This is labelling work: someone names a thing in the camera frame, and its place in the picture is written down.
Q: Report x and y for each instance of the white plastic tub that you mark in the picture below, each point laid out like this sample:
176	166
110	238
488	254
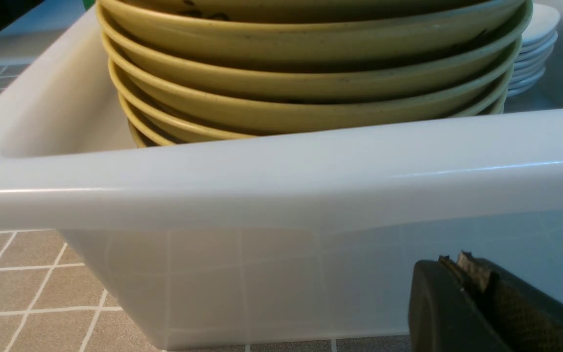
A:
285	238

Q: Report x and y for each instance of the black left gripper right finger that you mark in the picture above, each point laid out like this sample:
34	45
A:
526	318

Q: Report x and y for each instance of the stack of white small dishes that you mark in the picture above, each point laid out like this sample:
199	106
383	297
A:
538	41

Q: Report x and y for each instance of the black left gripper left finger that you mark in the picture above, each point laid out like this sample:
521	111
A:
442	316

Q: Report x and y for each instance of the stack of yellow noodle bowls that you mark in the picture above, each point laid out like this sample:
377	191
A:
198	75

